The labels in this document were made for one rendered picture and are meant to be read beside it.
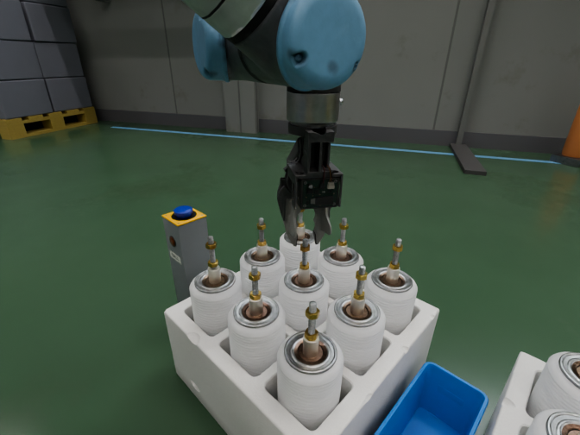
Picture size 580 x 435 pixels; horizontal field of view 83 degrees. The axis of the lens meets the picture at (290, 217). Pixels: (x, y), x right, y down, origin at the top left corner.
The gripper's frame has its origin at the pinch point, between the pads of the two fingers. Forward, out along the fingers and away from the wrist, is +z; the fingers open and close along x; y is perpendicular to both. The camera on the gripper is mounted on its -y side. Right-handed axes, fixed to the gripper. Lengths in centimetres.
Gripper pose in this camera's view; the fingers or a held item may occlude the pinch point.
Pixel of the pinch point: (305, 236)
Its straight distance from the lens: 58.3
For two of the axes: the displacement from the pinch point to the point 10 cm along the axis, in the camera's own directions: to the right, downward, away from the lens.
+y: 1.9, 4.3, -8.8
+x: 9.8, -0.7, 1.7
